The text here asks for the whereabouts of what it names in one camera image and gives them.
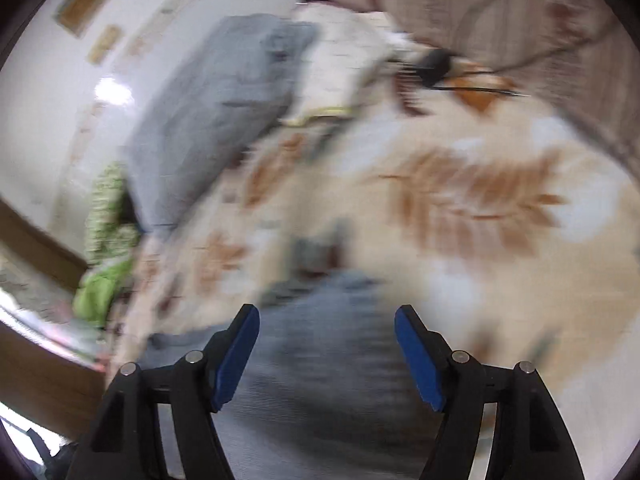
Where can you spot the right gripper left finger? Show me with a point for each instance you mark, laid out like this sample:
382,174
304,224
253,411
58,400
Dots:
124,440

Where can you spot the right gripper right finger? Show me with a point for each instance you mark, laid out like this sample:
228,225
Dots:
530,439

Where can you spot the grey acid-wash denim pants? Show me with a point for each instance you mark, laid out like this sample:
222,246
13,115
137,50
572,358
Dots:
326,393

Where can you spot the stained glass wooden door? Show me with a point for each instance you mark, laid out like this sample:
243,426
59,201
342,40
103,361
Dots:
51,367

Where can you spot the leaf pattern bed blanket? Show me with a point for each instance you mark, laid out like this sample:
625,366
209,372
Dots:
509,234

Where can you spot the green patterned quilt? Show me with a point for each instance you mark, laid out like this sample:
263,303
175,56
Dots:
111,235

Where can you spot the grey quilted pillow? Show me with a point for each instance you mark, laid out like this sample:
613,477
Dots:
225,96

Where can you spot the black power adapter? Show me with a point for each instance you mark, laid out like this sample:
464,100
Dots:
433,67

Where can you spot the striped floral sofa cushion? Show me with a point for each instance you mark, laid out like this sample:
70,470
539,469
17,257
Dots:
577,54

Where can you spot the cream white folded cloth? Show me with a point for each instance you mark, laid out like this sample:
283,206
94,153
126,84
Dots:
349,50

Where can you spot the beige wall switches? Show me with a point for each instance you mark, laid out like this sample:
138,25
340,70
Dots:
104,45

